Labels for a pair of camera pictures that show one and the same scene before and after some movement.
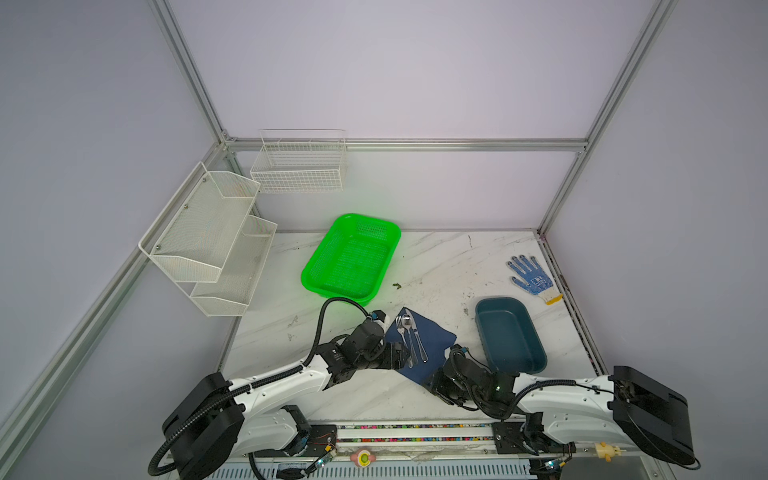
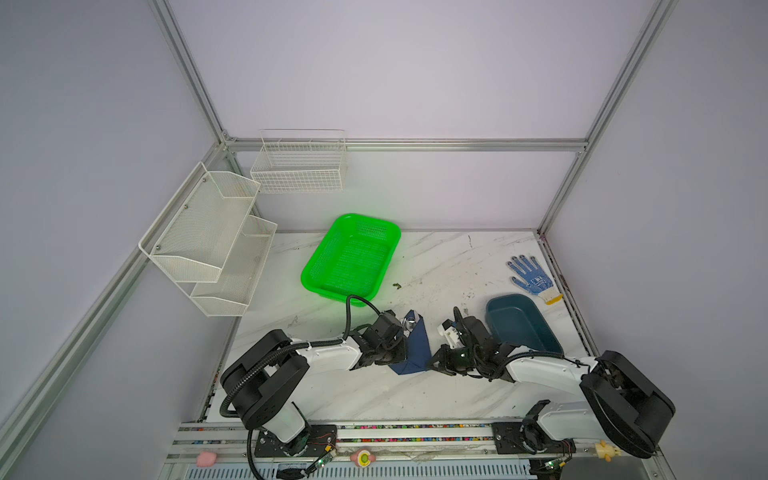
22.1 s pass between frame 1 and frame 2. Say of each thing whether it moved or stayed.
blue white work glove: stayed
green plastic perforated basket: stayed
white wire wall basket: stayed
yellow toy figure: stayed
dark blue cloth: moved
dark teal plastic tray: moved
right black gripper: moved
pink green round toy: stayed
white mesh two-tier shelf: stayed
